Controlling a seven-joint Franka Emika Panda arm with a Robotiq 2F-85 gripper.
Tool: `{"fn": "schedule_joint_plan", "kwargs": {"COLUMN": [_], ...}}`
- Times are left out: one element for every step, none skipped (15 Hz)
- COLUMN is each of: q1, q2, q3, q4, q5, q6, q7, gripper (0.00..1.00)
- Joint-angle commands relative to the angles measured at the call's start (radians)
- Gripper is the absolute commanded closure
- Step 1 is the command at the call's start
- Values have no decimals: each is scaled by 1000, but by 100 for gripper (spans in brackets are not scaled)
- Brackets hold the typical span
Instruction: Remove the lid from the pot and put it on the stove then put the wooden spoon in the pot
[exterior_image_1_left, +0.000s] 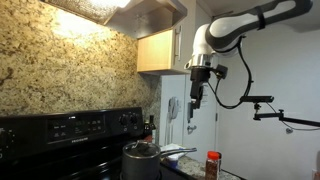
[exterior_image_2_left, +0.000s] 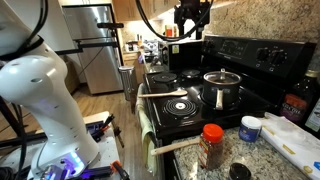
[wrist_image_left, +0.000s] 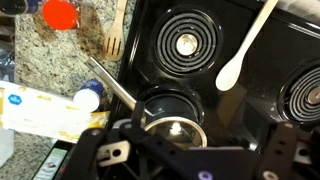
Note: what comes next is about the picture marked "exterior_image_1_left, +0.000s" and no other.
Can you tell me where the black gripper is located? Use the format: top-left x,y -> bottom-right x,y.
189,66 -> 212,111

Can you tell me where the glass pot lid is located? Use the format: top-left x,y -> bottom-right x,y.
122,139 -> 162,160

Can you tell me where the spice jar red lid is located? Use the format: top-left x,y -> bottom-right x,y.
204,150 -> 222,180

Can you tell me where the black electric stove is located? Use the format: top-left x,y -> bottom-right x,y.
0,106 -> 198,180

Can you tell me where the paper notice on door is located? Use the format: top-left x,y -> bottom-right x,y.
201,90 -> 210,108

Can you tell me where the white door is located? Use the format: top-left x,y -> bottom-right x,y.
183,73 -> 220,164

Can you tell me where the dark bottle white label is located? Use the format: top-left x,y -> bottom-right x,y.
148,114 -> 157,145

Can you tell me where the dark bottle red label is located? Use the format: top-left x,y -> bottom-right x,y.
143,120 -> 152,143

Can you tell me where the white jar blue label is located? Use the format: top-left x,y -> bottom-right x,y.
165,154 -> 180,170

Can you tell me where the dark grey saucepan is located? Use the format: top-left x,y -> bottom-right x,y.
120,139 -> 198,180

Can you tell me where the steel range hood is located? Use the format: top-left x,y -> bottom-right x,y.
39,0 -> 188,40

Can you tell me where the white wall intercom phone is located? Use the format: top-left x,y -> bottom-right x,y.
167,96 -> 181,122

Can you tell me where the metal door handle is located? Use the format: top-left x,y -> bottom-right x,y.
186,124 -> 198,135

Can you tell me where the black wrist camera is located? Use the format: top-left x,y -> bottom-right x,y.
214,63 -> 230,81

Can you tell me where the black stereo camera bar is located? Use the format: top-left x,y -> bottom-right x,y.
239,95 -> 275,104

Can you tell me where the light wooden wall cabinet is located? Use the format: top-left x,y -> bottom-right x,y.
136,24 -> 196,75

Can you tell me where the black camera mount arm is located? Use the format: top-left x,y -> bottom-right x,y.
252,102 -> 320,129

